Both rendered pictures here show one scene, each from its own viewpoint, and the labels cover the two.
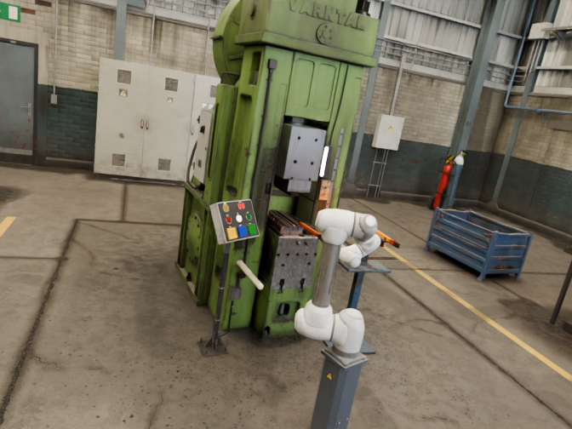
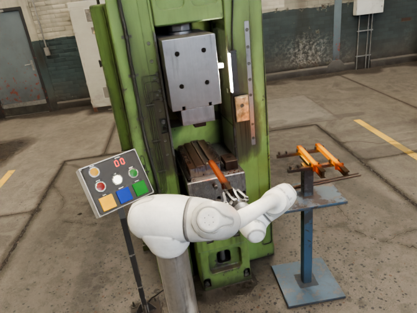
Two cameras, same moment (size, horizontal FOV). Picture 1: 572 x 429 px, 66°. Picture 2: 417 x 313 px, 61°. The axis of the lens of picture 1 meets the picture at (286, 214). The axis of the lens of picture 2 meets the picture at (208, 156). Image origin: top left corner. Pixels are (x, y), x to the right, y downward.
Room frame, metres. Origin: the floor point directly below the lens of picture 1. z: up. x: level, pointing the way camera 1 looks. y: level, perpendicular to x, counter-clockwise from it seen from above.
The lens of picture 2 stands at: (1.44, -0.67, 1.96)
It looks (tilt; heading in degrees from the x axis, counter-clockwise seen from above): 24 degrees down; 17
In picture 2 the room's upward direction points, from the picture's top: 7 degrees counter-clockwise
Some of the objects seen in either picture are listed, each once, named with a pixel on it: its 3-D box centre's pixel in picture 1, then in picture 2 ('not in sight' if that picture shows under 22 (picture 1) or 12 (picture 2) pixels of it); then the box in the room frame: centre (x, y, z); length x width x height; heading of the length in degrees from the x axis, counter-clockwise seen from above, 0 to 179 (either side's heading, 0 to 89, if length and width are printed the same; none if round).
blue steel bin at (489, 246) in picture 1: (475, 241); not in sight; (6.38, -2.86, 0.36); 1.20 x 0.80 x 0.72; 26
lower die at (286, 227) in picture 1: (280, 221); (197, 156); (3.55, 0.03, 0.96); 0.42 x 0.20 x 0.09; 28
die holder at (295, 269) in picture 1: (281, 250); (209, 187); (3.59, -0.01, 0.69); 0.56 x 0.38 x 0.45; 28
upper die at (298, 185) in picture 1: (288, 180); (191, 106); (3.55, 0.03, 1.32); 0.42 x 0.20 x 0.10; 28
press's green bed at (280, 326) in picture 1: (272, 298); (215, 239); (3.59, -0.01, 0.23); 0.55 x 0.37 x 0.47; 28
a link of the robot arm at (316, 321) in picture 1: (323, 275); (175, 294); (2.26, -0.26, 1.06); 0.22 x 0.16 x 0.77; 89
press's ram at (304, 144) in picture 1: (297, 150); (192, 66); (3.57, 0.00, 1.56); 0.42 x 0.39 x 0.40; 28
